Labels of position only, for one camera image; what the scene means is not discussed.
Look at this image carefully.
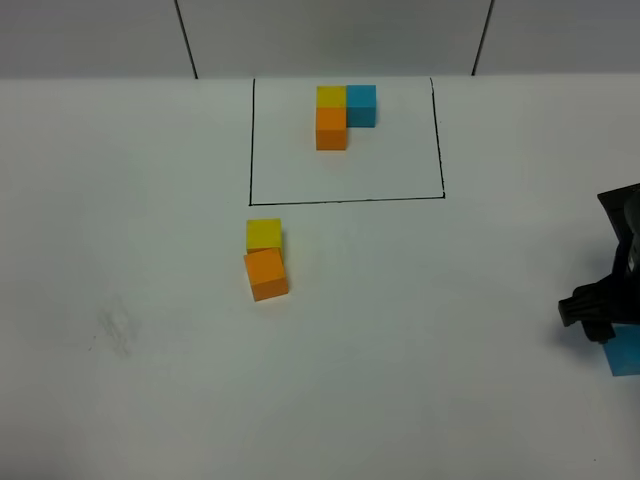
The template blue cube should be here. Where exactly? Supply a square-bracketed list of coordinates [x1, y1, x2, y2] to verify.
[346, 85, 377, 128]

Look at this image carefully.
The template yellow cube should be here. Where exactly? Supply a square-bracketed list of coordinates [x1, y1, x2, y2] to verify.
[316, 85, 347, 108]

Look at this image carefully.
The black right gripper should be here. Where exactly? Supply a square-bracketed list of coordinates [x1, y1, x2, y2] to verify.
[558, 184, 639, 344]

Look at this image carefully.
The template orange cube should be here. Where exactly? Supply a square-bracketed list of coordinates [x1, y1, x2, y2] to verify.
[315, 107, 348, 151]

